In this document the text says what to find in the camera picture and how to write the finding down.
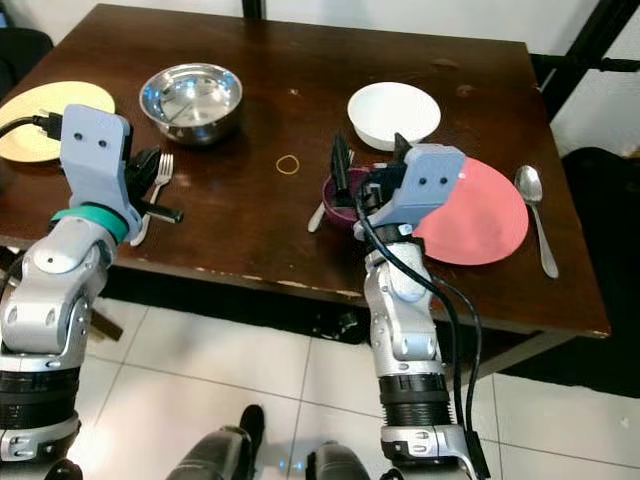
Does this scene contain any white bowl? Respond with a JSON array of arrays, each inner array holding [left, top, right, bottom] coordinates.
[[347, 82, 442, 151]]

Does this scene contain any purple cup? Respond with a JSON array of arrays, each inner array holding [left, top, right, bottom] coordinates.
[[321, 168, 371, 227]]

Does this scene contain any stainless steel bowl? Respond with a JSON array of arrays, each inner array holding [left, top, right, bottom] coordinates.
[[139, 63, 245, 146]]

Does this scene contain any dark brown wooden table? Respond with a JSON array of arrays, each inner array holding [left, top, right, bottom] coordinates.
[[0, 3, 611, 376]]

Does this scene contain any yellow plate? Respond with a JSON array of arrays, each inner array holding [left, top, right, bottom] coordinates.
[[0, 82, 116, 164]]

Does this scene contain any pink plate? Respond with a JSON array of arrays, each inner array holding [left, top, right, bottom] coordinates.
[[400, 157, 529, 267]]

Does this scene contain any silver metal spoon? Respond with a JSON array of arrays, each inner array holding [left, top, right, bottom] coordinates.
[[514, 165, 559, 279]]

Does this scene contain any black wheeled chair base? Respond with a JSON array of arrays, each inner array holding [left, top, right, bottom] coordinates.
[[310, 310, 371, 346]]

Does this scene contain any black chair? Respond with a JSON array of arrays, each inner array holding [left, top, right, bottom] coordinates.
[[560, 148, 640, 301], [0, 28, 54, 96]]

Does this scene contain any grey left robot leg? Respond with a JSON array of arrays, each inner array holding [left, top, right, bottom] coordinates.
[[165, 405, 266, 480]]

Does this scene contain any grey robot leg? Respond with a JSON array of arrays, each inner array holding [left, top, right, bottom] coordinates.
[[165, 405, 266, 480], [305, 440, 386, 480]]

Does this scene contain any grey right robot leg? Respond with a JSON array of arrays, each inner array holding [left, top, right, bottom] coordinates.
[[305, 440, 386, 480]]

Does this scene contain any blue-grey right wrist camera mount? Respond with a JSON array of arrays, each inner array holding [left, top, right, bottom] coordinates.
[[385, 143, 466, 229]]

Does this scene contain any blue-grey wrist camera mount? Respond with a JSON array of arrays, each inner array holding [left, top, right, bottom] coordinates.
[[385, 143, 466, 229], [60, 103, 133, 217]]

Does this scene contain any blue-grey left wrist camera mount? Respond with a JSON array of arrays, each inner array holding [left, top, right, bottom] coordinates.
[[60, 103, 133, 217]]

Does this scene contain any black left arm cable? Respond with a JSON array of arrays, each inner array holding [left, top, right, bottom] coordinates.
[[0, 112, 66, 141]]

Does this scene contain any black metal frame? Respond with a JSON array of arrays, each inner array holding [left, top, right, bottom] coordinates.
[[530, 0, 640, 91]]

